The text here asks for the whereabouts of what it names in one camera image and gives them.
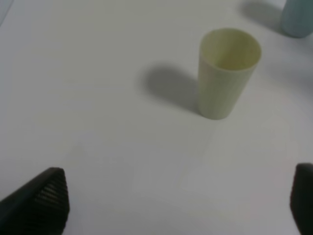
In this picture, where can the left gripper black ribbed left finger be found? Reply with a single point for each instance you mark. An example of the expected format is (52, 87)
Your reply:
(40, 207)

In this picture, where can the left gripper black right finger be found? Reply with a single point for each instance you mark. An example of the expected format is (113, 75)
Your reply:
(301, 199)

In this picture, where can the pale yellow-green plastic cup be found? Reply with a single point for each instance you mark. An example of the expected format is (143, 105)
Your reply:
(227, 60)

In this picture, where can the teal plastic cup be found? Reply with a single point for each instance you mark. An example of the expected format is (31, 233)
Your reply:
(297, 18)

